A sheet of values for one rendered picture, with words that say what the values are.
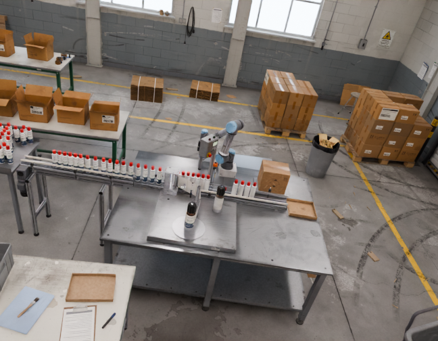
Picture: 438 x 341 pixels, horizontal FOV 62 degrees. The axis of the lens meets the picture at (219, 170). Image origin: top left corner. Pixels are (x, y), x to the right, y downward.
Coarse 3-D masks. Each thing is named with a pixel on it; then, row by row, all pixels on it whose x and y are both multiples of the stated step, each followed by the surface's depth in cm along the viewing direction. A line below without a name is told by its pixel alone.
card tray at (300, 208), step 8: (288, 200) 409; (296, 200) 409; (304, 200) 408; (288, 208) 397; (296, 208) 400; (304, 208) 402; (312, 208) 404; (296, 216) 388; (304, 216) 387; (312, 216) 394
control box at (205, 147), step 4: (208, 136) 368; (212, 136) 369; (204, 140) 360; (212, 140) 362; (200, 144) 364; (204, 144) 361; (208, 144) 359; (200, 148) 367; (204, 148) 363; (208, 148) 362; (216, 148) 375; (200, 152) 369; (204, 152) 365; (208, 152) 366; (212, 152) 372; (204, 156) 367; (208, 156) 369
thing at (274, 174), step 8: (264, 160) 416; (264, 168) 402; (272, 168) 404; (280, 168) 407; (288, 168) 410; (264, 176) 401; (272, 176) 401; (280, 176) 400; (288, 176) 400; (264, 184) 407; (272, 184) 407; (280, 184) 407; (272, 192) 413; (280, 192) 413
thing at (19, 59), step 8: (16, 48) 658; (24, 48) 664; (0, 56) 617; (16, 56) 628; (24, 56) 634; (56, 56) 657; (72, 56) 670; (0, 64) 608; (8, 64) 608; (16, 64) 603; (24, 64) 606; (32, 64) 611; (40, 64) 616; (48, 64) 622; (56, 64) 627; (64, 64) 633; (56, 72) 616; (72, 72) 688; (72, 80) 693; (24, 88) 667; (72, 88) 702
